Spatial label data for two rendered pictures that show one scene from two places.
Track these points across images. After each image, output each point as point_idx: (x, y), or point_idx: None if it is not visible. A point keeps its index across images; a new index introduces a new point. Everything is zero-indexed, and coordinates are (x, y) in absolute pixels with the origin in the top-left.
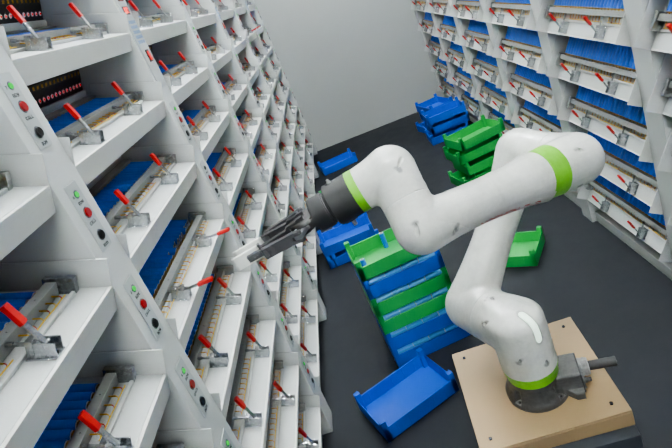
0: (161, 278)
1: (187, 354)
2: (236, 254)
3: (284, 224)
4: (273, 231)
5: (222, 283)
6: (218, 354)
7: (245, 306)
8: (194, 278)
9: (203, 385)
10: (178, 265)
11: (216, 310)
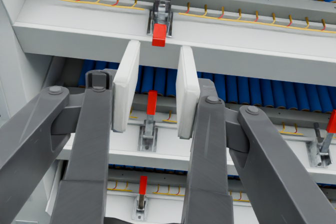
0: None
1: (166, 94)
2: (179, 56)
3: (197, 183)
4: (194, 135)
5: (331, 122)
6: (147, 131)
7: (318, 177)
8: (233, 39)
9: (22, 103)
10: (257, 2)
11: (288, 128)
